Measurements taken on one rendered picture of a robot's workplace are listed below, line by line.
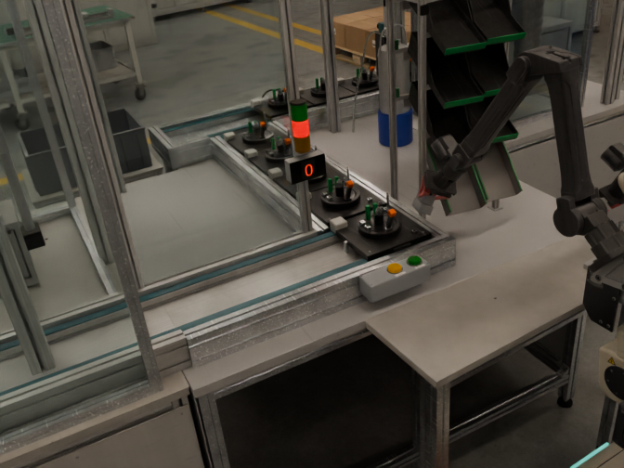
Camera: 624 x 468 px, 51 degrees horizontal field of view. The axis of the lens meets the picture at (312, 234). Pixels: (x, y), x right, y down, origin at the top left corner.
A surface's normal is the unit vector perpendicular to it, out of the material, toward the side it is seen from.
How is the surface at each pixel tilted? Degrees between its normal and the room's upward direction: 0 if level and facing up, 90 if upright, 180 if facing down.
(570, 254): 0
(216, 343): 90
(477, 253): 0
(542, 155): 90
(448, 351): 0
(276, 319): 90
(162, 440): 90
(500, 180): 45
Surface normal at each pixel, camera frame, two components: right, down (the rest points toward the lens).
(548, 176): 0.46, 0.41
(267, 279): -0.09, -0.86
